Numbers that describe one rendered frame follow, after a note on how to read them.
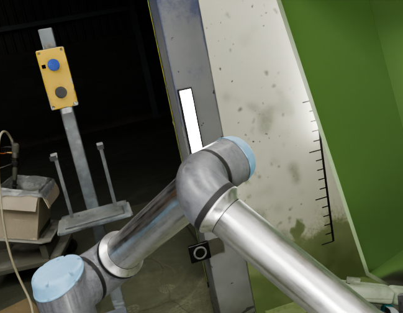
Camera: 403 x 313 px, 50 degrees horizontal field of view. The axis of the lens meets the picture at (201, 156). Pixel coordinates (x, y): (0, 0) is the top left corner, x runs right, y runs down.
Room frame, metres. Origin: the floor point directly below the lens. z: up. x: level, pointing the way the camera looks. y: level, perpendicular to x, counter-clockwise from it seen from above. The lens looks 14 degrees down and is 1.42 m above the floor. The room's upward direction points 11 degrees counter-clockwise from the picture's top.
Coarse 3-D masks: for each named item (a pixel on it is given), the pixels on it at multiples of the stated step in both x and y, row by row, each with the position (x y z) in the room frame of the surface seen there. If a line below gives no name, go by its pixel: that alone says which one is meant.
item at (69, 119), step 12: (48, 36) 1.98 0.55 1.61; (72, 108) 1.99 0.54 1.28; (72, 120) 1.98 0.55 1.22; (72, 132) 1.98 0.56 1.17; (72, 144) 1.98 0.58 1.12; (84, 156) 1.99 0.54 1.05; (84, 168) 1.98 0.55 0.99; (84, 180) 1.98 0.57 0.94; (84, 192) 1.98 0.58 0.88; (96, 204) 1.99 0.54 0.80; (96, 228) 1.98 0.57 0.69; (96, 240) 1.98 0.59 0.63; (120, 288) 1.99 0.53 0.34; (120, 300) 1.98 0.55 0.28
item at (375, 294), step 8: (344, 280) 1.00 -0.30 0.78; (352, 280) 0.98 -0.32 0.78; (352, 288) 0.96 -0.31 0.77; (360, 288) 0.97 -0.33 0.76; (368, 288) 0.97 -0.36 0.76; (376, 288) 0.98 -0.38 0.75; (384, 288) 0.98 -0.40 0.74; (392, 288) 0.99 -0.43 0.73; (400, 288) 0.99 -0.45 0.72; (368, 296) 0.96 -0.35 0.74; (376, 296) 0.96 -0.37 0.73; (384, 296) 0.97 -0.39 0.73; (392, 296) 0.97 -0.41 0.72; (376, 304) 0.96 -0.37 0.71; (392, 304) 0.98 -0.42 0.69
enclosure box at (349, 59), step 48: (288, 0) 1.45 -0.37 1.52; (336, 0) 1.51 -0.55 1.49; (384, 0) 1.49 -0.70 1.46; (336, 48) 1.50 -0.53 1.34; (384, 48) 1.55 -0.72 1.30; (336, 96) 1.49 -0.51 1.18; (384, 96) 1.56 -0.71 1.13; (336, 144) 1.48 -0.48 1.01; (384, 144) 1.55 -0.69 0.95; (384, 192) 1.54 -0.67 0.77; (384, 240) 1.53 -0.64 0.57
